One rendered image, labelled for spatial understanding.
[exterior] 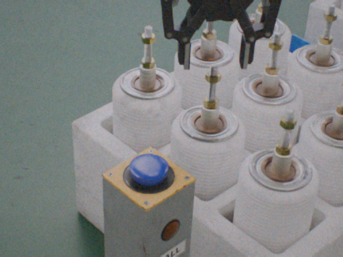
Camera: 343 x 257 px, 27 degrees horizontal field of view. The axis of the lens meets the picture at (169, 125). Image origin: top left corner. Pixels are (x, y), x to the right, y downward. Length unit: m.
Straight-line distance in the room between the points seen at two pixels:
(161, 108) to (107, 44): 0.61
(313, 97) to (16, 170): 0.51
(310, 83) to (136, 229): 0.41
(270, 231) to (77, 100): 0.62
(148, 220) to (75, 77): 0.76
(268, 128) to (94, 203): 0.30
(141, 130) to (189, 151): 0.10
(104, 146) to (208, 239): 0.20
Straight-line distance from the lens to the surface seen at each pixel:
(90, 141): 1.02
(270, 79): 0.98
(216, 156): 0.90
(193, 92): 1.05
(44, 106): 1.38
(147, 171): 0.73
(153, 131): 0.98
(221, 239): 0.89
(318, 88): 1.05
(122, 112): 0.98
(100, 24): 1.63
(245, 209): 0.87
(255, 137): 0.99
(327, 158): 0.92
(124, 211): 0.75
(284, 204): 0.84
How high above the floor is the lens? 0.82
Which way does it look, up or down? 38 degrees down
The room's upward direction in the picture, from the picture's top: 2 degrees clockwise
